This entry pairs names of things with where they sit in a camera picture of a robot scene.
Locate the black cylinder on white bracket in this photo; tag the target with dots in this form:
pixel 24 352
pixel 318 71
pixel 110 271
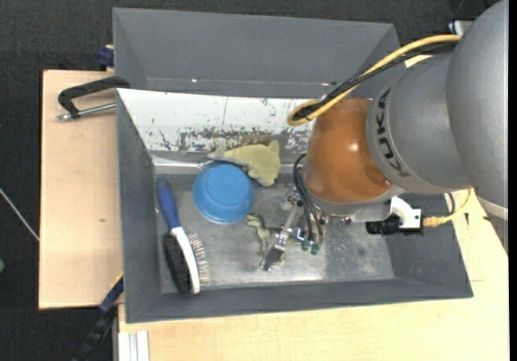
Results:
pixel 406 217

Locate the green toy dinosaur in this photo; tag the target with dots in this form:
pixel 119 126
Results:
pixel 264 232

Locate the blue bowl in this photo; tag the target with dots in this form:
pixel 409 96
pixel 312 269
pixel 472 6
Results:
pixel 222 194

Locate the yellow-green cloth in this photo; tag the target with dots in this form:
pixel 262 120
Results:
pixel 258 161

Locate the brown cardboard board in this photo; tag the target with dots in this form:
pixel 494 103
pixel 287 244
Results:
pixel 81 190

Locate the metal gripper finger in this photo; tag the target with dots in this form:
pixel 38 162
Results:
pixel 275 253
pixel 299 234

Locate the grey metal bin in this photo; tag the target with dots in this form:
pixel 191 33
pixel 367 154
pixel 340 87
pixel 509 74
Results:
pixel 242 48

